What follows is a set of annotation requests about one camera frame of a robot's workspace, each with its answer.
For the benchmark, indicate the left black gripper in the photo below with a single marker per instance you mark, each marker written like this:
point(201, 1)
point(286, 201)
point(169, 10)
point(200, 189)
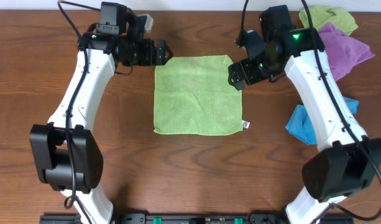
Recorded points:
point(160, 51)

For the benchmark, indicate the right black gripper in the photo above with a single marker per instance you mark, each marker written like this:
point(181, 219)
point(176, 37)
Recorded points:
point(242, 72)

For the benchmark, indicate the light green cloth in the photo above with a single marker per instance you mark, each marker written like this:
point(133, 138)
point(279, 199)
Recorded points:
point(193, 96)

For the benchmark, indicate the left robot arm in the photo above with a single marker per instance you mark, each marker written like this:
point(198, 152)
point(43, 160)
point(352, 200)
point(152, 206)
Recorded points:
point(66, 155)

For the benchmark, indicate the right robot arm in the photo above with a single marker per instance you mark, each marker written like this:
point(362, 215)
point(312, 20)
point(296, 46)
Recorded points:
point(347, 160)

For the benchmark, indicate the blue cloth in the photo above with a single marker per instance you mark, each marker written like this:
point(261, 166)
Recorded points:
point(302, 124)

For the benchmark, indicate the purple cloth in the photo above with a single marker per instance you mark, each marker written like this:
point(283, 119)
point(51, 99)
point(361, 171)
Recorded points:
point(344, 52)

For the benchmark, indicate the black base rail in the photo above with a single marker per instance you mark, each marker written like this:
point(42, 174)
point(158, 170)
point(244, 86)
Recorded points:
point(140, 218)

